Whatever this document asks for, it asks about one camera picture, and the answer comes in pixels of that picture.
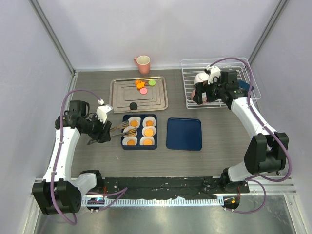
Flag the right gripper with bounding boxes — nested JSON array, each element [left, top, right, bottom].
[[193, 77, 225, 105]]

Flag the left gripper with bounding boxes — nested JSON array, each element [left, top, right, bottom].
[[81, 113, 111, 143]]

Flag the metal tongs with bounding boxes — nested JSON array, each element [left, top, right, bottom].
[[87, 121, 129, 145]]

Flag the orange chip cookie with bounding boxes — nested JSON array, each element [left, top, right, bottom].
[[127, 139, 137, 146]]

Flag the orange flower cookie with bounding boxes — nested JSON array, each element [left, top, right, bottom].
[[129, 120, 139, 128]]

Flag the navy blue box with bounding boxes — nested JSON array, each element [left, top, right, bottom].
[[120, 114, 157, 150]]

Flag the navy blue lid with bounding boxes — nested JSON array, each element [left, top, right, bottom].
[[166, 117, 202, 151]]

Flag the orange swirl cookie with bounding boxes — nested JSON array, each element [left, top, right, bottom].
[[146, 120, 154, 127]]

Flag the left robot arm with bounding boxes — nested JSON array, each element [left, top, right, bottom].
[[32, 100, 113, 215]]

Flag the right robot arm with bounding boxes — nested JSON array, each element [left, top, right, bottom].
[[192, 67, 289, 193]]

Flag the white bowl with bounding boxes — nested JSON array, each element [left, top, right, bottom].
[[193, 72, 209, 85]]

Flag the red patterned bowl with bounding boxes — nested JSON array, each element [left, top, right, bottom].
[[190, 89, 209, 105]]

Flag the white paper cup middle-left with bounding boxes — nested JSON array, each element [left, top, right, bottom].
[[122, 126, 137, 137]]

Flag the white paper cup front-left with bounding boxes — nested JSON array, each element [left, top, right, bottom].
[[122, 136, 137, 146]]

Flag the white paper cup back-left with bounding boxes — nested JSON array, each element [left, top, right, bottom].
[[128, 117, 141, 128]]

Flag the black sandwich cookie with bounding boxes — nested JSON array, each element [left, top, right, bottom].
[[129, 102, 138, 110]]

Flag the white paper cup front-right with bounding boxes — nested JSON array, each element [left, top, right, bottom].
[[139, 136, 155, 146]]

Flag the white paper cup middle-right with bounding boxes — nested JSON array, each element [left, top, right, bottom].
[[142, 127, 156, 137]]

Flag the green macaron cookie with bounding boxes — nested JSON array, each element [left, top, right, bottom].
[[148, 79, 156, 86]]

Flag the steel baking tray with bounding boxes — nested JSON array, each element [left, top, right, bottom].
[[109, 76, 169, 114]]

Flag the white paper cup back-right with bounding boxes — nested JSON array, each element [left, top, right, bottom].
[[142, 116, 156, 127]]

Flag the pink sandwich cookie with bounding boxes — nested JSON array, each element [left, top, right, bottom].
[[140, 88, 148, 95]]

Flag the orange fish cookie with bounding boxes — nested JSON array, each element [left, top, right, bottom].
[[136, 81, 145, 90]]

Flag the pink mug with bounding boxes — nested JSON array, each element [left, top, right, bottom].
[[134, 55, 151, 75]]

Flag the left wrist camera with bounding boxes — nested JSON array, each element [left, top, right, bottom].
[[96, 99, 113, 123]]

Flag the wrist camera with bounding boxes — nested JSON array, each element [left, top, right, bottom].
[[96, 99, 113, 123], [205, 65, 221, 84]]

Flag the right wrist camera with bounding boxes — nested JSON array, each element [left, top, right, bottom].
[[205, 65, 221, 84]]

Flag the white wire dish rack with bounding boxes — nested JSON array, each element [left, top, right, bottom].
[[181, 58, 251, 109]]

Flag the white slotted cable duct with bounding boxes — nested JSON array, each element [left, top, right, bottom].
[[81, 196, 224, 209]]

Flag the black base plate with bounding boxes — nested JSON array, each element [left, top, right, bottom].
[[102, 176, 250, 200]]

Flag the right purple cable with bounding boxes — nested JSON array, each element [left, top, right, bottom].
[[214, 57, 293, 215]]

